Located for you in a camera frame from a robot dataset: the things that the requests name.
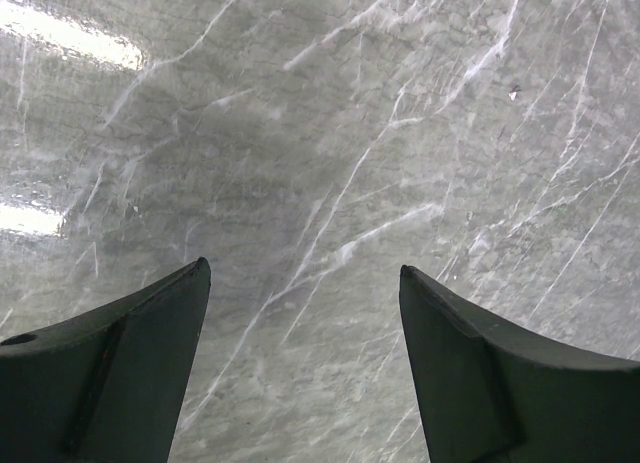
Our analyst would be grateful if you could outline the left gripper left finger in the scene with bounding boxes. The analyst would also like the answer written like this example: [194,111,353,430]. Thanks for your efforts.
[1,258,211,462]

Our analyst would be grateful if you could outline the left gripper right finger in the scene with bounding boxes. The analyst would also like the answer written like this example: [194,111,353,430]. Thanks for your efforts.
[399,265,639,463]

